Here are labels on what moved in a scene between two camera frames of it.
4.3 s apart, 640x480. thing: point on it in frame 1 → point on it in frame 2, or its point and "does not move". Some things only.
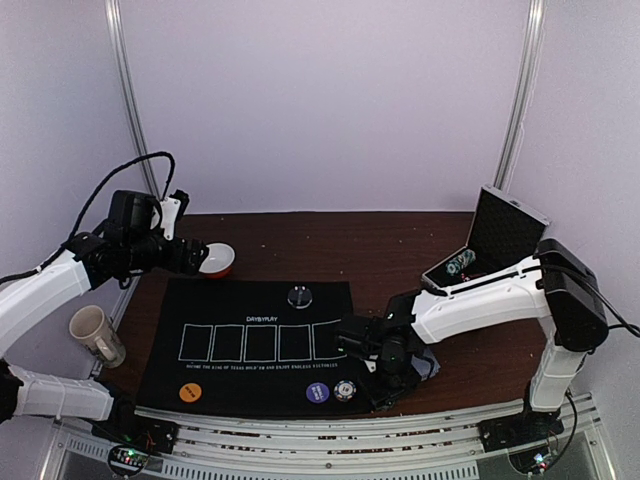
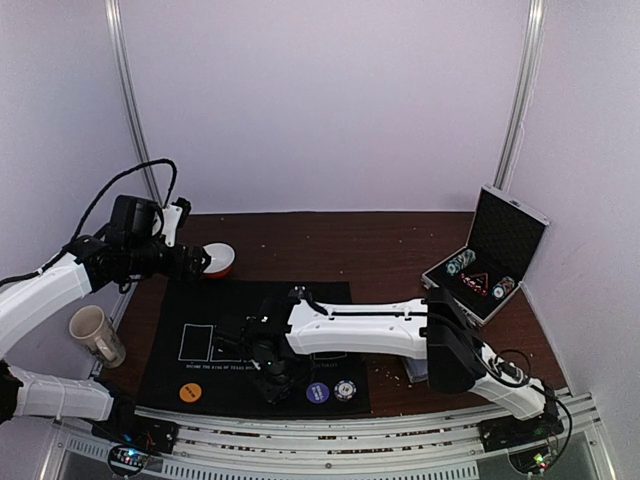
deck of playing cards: (425, 365) does not move
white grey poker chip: (345, 390) does not move
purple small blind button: (317, 392) does not move
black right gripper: (347, 342) → (240, 335)
